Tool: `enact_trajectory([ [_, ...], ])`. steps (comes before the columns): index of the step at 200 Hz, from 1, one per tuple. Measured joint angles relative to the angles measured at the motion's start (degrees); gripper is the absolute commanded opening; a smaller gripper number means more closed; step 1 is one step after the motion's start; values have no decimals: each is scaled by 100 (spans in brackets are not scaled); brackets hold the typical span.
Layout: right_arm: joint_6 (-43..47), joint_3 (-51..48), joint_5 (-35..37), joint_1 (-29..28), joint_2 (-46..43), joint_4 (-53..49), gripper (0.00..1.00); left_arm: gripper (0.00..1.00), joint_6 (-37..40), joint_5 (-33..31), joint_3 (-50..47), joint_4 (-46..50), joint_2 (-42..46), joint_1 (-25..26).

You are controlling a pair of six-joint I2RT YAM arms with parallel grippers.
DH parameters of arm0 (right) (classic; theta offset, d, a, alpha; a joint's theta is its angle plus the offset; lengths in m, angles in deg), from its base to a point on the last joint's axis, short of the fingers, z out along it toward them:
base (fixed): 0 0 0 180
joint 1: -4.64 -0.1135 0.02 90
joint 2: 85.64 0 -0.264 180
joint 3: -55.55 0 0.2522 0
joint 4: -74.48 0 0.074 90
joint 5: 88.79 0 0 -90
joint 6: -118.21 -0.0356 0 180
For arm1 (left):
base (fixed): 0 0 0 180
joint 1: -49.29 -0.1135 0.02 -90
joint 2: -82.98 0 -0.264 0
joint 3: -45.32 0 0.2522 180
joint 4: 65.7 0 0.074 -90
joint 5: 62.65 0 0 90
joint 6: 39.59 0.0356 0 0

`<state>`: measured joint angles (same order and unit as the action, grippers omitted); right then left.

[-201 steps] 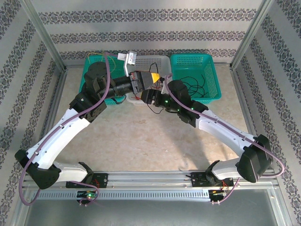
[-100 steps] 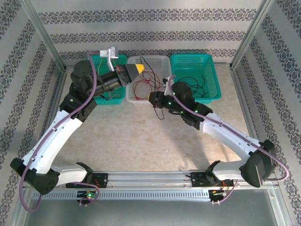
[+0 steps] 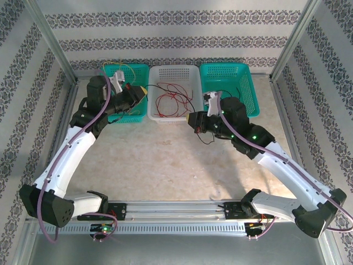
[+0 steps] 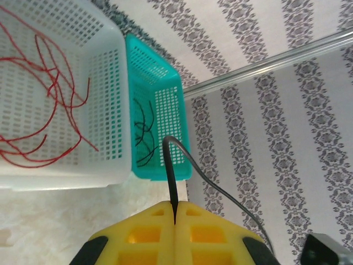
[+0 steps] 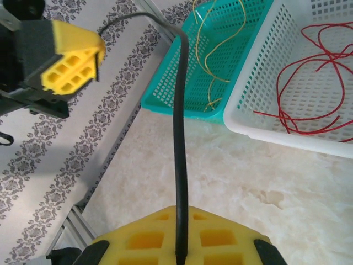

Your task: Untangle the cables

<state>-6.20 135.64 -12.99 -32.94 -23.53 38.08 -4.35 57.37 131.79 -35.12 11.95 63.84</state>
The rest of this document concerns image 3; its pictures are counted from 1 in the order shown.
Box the red wire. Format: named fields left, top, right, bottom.
left=176, top=88, right=195, bottom=116
left=154, top=93, right=180, bottom=117
left=156, top=82, right=194, bottom=100

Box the aluminium side rail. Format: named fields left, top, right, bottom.
left=38, top=79, right=81, bottom=202
left=269, top=74, right=325, bottom=201

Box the aluminium frame post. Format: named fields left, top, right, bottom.
left=271, top=0, right=328, bottom=81
left=23, top=0, right=79, bottom=83

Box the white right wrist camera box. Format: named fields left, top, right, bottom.
left=203, top=91, right=223, bottom=116

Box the small circuit board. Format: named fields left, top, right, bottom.
left=90, top=223, right=114, bottom=233
left=244, top=222, right=268, bottom=231

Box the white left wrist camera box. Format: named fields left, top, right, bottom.
left=109, top=71, right=126, bottom=93

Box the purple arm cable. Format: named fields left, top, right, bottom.
left=217, top=92, right=353, bottom=240
left=37, top=70, right=118, bottom=244

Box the black wire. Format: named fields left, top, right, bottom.
left=217, top=87, right=243, bottom=98
left=197, top=131, right=216, bottom=145
left=143, top=84, right=159, bottom=100

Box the grey metal shelf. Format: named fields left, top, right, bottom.
left=16, top=220, right=343, bottom=265

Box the teal plastic basket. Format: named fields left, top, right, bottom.
left=199, top=62, right=261, bottom=123
left=96, top=63, right=150, bottom=124

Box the aluminium back rail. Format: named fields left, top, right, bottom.
left=74, top=72, right=275, bottom=83

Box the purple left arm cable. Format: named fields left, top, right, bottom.
left=37, top=70, right=118, bottom=244

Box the white plastic basket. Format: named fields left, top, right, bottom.
left=147, top=65, right=205, bottom=125

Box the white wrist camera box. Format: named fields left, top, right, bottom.
left=203, top=91, right=223, bottom=116
left=109, top=71, right=126, bottom=93

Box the grey slotted cable duct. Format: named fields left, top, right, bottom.
left=36, top=222, right=318, bottom=236

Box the yellow wire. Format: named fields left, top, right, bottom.
left=121, top=59, right=136, bottom=83
left=102, top=61, right=124, bottom=73

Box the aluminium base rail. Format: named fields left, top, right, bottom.
left=26, top=200, right=325, bottom=223

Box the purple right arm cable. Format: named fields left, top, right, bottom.
left=217, top=92, right=353, bottom=240

